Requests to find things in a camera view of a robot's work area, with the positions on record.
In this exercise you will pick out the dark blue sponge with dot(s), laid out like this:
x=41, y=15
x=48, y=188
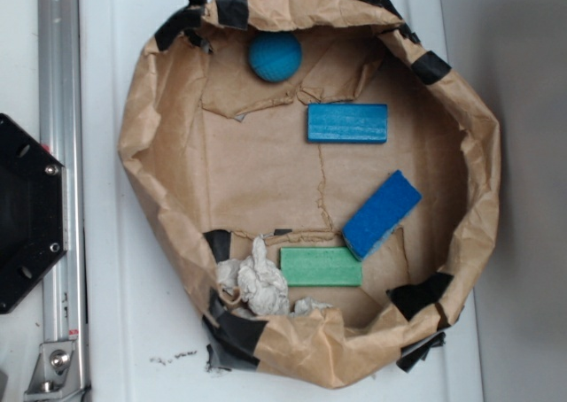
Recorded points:
x=376, y=219

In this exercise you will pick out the brown paper bag bin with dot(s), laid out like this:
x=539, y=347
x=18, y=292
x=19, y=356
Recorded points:
x=217, y=156

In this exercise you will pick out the green rectangular block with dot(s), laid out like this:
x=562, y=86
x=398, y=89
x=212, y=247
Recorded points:
x=320, y=267

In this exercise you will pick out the light blue rectangular block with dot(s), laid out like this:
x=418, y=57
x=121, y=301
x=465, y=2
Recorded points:
x=347, y=123

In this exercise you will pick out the crumpled white tissue paper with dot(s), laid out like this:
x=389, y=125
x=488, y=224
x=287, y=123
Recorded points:
x=257, y=282

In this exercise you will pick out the blue textured ball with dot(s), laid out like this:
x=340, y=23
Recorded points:
x=275, y=57

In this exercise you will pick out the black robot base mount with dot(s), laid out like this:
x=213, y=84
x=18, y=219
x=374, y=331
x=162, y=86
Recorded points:
x=32, y=213

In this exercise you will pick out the metal corner bracket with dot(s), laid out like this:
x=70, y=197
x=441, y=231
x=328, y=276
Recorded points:
x=57, y=375

